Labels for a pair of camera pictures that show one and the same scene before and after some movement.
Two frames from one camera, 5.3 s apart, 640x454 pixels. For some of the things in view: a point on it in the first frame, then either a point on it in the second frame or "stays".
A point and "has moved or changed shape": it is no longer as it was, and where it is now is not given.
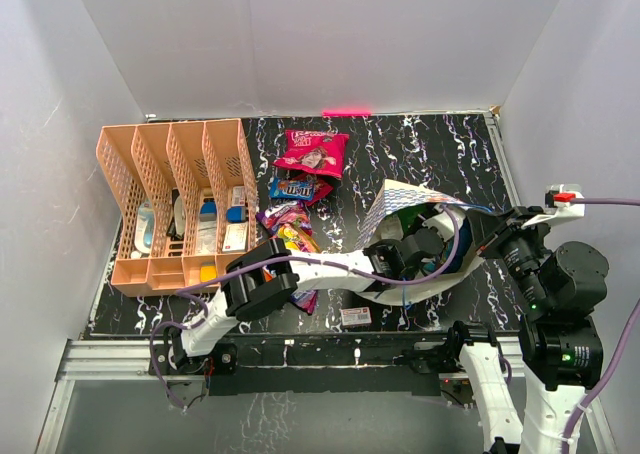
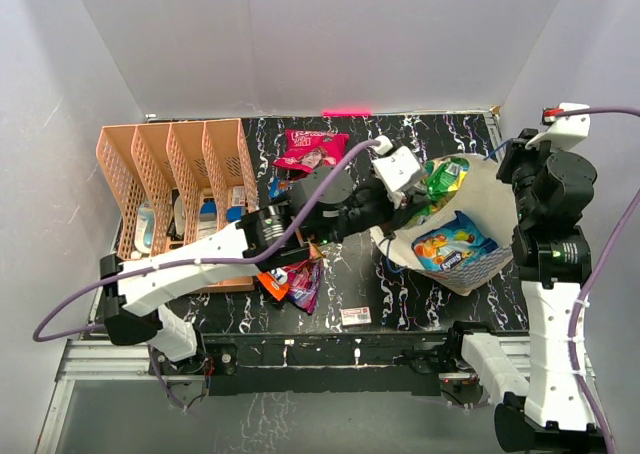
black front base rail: (358, 363) stays
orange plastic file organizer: (187, 199) stays
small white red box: (356, 316) stays
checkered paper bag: (395, 198) to (484, 198)
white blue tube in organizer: (145, 232) stays
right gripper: (484, 225) to (516, 151)
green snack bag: (408, 217) has moved or changed shape
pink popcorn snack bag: (316, 151) stays
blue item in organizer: (236, 214) stays
